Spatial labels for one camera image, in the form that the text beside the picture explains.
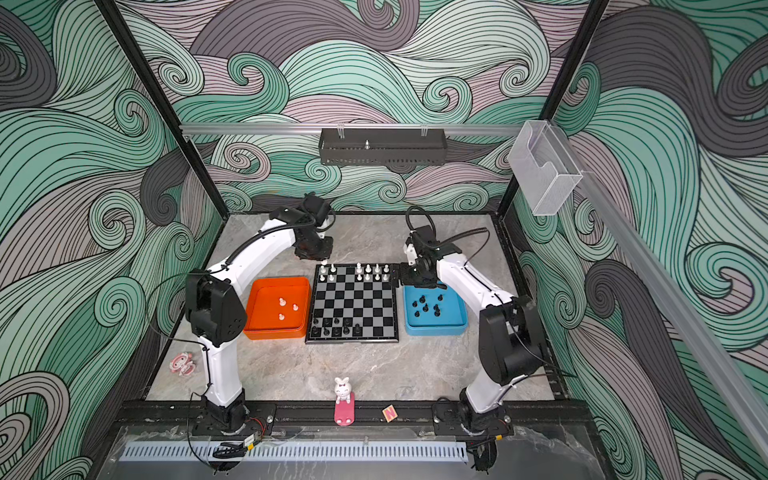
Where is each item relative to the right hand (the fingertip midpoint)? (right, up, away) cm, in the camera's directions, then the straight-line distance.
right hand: (404, 280), depth 89 cm
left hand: (-24, +8, +1) cm, 26 cm away
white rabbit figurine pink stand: (-17, -31, -15) cm, 38 cm away
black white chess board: (-16, -8, +4) cm, 18 cm away
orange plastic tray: (-40, -10, +4) cm, 41 cm away
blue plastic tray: (+10, -10, +4) cm, 15 cm away
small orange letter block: (-5, -31, -15) cm, 35 cm away
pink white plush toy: (-61, -22, -9) cm, 66 cm away
